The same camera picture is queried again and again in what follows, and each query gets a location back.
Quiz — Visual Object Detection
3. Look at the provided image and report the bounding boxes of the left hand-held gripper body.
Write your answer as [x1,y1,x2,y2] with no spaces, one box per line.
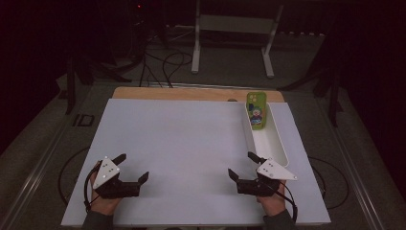
[92,155,142,199]

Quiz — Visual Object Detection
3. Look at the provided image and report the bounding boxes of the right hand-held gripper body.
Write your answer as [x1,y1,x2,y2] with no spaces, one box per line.
[237,157,299,197]

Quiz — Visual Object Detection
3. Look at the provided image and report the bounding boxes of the white plastic tray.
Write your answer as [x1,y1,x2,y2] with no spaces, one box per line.
[243,101,290,169]

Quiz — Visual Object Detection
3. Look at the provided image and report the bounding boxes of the green clown phone case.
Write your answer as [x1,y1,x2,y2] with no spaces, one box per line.
[245,91,268,131]

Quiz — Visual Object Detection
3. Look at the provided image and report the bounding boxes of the person's left hand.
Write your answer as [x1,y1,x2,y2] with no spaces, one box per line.
[89,161,124,216]

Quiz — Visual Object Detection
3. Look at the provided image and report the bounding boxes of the person's right hand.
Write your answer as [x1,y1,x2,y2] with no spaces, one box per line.
[256,180,287,218]

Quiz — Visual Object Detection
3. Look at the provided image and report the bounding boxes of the white table mat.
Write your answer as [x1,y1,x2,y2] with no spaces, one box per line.
[60,98,332,228]

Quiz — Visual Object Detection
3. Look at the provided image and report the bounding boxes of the black stand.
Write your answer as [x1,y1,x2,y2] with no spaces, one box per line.
[61,54,132,116]
[277,63,346,128]

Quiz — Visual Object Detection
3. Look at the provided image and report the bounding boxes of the white metal stand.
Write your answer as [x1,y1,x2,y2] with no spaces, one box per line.
[191,0,285,80]

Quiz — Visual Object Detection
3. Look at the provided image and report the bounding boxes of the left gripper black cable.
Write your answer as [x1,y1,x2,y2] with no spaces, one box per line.
[82,162,101,214]

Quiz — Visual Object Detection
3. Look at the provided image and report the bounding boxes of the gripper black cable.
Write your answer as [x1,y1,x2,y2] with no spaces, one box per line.
[279,181,299,223]
[82,162,101,214]

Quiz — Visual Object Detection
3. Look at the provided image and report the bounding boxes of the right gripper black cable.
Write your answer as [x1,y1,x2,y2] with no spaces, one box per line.
[279,181,299,223]

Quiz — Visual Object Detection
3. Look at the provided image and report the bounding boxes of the black floor cable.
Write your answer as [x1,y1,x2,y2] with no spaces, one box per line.
[138,49,194,89]
[307,155,350,211]
[56,145,94,207]

